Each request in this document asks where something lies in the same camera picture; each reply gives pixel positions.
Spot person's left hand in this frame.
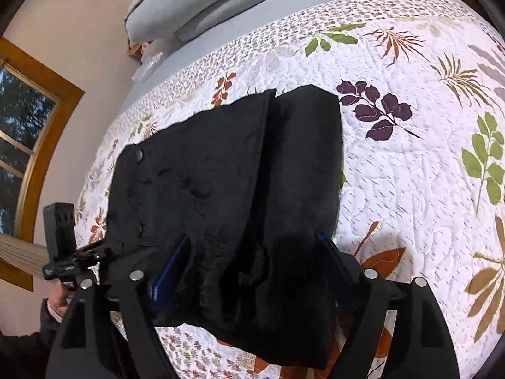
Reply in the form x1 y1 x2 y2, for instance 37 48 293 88
48 283 72 319

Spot white floral quilt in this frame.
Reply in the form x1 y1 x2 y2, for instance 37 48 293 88
74 0 505 379

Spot wooden framed window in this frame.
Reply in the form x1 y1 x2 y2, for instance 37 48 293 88
0 37 86 292

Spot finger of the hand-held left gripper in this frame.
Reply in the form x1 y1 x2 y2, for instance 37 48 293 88
75 239 121 266

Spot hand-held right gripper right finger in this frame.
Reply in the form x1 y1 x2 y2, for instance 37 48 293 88
315 232 461 379

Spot person's left forearm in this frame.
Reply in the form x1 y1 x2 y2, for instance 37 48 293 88
0 298 64 379

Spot floral cloth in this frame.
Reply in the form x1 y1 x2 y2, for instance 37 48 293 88
126 39 150 63

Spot black pants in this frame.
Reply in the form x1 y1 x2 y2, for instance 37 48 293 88
97 84 348 372

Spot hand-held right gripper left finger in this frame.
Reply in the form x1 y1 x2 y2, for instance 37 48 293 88
46 235 192 379

